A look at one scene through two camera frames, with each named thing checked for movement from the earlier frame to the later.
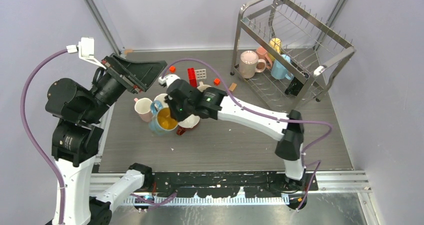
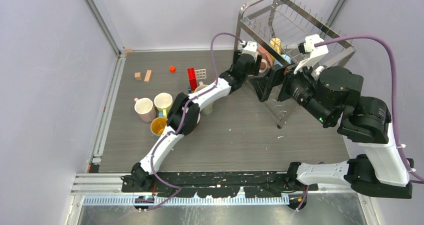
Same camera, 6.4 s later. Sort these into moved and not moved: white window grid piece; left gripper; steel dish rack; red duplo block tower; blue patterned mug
Moved: left gripper; blue patterned mug
Not moved: white window grid piece; red duplo block tower; steel dish rack
